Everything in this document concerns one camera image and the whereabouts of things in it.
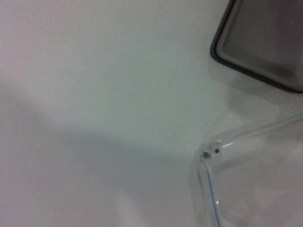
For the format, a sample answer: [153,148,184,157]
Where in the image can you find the clear white glasses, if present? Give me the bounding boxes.
[194,113,303,227]

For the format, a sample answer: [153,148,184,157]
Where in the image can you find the black glasses case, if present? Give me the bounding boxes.
[210,0,303,93]

